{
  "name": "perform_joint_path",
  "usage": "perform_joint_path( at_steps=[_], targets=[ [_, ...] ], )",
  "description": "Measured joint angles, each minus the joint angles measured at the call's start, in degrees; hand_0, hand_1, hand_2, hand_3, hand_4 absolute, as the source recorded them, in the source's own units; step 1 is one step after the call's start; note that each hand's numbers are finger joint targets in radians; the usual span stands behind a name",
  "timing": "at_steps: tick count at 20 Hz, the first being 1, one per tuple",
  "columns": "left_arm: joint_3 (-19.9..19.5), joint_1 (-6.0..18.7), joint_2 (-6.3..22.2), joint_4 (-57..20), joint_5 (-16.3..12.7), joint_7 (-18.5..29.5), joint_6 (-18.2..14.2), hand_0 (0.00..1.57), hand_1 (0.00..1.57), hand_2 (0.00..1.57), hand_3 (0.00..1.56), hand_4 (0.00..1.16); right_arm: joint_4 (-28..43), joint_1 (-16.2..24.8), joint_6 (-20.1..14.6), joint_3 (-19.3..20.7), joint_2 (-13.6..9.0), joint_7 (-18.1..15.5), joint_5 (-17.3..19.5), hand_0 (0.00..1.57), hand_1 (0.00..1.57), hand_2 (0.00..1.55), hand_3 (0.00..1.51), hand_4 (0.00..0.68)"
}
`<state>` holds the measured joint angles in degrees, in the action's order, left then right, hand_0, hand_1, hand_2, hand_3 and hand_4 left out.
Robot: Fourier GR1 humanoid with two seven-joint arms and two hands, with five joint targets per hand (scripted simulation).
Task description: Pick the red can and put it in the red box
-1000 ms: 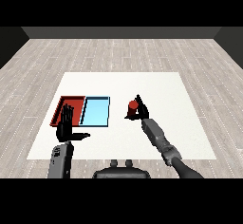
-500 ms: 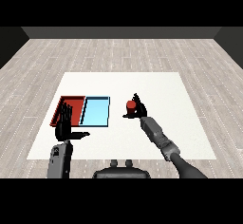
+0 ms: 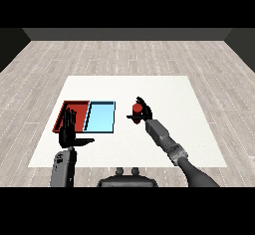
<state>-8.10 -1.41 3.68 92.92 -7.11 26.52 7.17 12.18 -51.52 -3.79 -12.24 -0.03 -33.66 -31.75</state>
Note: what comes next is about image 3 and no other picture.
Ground red shallow open box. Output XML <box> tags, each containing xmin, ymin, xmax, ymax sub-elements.
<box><xmin>52</xmin><ymin>100</ymin><xmax>91</xmax><ymax>133</ymax></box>

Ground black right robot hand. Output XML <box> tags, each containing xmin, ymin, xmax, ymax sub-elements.
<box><xmin>126</xmin><ymin>96</ymin><xmax>153</xmax><ymax>121</ymax></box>

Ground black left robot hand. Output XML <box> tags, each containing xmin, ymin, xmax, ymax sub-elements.
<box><xmin>58</xmin><ymin>107</ymin><xmax>96</xmax><ymax>149</ymax></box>

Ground small red can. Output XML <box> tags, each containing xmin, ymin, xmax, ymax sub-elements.
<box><xmin>131</xmin><ymin>103</ymin><xmax>143</xmax><ymax>124</ymax></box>

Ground dark grey robot body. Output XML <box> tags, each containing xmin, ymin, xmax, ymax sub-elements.
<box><xmin>97</xmin><ymin>167</ymin><xmax>158</xmax><ymax>188</ymax></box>

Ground light blue shallow open box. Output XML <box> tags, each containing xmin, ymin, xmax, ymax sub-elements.
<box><xmin>82</xmin><ymin>101</ymin><xmax>117</xmax><ymax>134</ymax></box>

